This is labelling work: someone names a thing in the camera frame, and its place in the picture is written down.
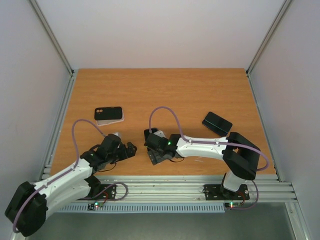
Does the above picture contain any dark smartphone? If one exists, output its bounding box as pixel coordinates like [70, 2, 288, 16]
[143, 127, 167, 165]
[202, 111, 233, 137]

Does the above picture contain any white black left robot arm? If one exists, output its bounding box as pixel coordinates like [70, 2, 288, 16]
[4, 134, 137, 237]

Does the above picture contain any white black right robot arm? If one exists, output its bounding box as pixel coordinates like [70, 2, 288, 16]
[144, 130, 260, 200]

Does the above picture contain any white phone case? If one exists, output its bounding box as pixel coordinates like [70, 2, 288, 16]
[95, 112, 125, 126]

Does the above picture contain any left small circuit board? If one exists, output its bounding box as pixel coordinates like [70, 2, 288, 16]
[87, 202, 104, 211]

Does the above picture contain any small circuit board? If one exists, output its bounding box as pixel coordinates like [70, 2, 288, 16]
[87, 202, 104, 211]
[224, 201, 243, 209]

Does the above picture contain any right small circuit board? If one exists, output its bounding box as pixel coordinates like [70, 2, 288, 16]
[224, 201, 243, 209]

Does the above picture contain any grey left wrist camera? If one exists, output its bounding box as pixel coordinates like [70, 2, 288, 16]
[112, 132, 122, 139]

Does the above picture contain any aluminium front rail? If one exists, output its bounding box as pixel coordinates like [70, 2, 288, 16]
[97, 174, 297, 203]

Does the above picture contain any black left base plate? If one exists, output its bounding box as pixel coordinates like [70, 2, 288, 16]
[79, 184, 117, 201]

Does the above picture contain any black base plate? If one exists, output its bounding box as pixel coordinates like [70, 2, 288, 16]
[79, 184, 117, 201]
[202, 184, 250, 201]

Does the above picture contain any grey slotted cable duct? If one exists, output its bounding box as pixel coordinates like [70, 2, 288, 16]
[58, 202, 225, 214]

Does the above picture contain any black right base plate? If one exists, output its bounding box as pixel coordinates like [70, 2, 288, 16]
[202, 184, 250, 201]

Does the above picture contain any aluminium frame rail left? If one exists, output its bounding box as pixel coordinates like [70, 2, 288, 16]
[29, 0, 77, 178]

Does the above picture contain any aluminium frame rail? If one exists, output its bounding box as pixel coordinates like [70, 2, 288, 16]
[245, 0, 294, 182]
[29, 0, 77, 178]

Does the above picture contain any aluminium frame rail right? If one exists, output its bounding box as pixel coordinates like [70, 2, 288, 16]
[245, 0, 294, 182]

